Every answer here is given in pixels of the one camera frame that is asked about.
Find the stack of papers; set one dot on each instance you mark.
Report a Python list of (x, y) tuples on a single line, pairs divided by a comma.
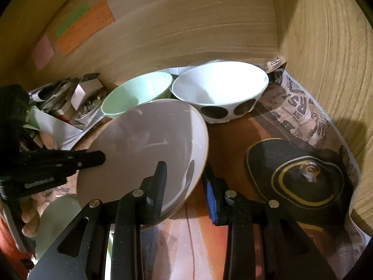
[(55, 90)]

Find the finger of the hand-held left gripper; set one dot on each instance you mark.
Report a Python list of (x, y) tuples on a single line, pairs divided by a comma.
[(64, 160)]

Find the pinkish grey bowl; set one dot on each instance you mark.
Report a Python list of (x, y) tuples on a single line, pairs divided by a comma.
[(145, 140)]

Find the printed newspaper sheet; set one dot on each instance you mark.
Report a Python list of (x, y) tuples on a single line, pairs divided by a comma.
[(294, 108)]

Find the orange sticky note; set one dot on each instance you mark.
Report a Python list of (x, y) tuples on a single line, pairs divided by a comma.
[(84, 27)]

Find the white paper sheet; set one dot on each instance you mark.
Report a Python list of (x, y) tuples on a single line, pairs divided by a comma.
[(55, 128)]

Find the light green plate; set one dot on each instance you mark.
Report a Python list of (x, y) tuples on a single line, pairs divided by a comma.
[(58, 221)]

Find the person's left hand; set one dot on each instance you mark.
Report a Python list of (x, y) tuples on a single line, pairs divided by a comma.
[(30, 215)]

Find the green sticky note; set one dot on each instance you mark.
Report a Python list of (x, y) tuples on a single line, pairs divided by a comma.
[(72, 19)]

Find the light green bowl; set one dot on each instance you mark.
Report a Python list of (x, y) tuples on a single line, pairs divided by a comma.
[(137, 93)]

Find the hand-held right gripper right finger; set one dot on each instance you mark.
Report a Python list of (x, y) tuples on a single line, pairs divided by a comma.
[(209, 198)]

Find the orange cloth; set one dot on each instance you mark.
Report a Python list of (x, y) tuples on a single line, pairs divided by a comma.
[(7, 233)]

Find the small patterned dish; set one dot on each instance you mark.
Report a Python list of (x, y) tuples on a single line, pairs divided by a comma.
[(89, 113)]

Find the white bowl with black dots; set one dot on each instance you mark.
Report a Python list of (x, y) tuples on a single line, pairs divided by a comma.
[(221, 84)]

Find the small white cardboard box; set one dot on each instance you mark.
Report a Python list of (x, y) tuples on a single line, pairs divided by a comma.
[(84, 92)]

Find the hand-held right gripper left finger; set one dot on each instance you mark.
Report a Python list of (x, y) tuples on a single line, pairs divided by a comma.
[(157, 192)]

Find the pink sticky note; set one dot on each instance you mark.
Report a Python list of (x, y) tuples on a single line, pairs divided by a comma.
[(43, 51)]

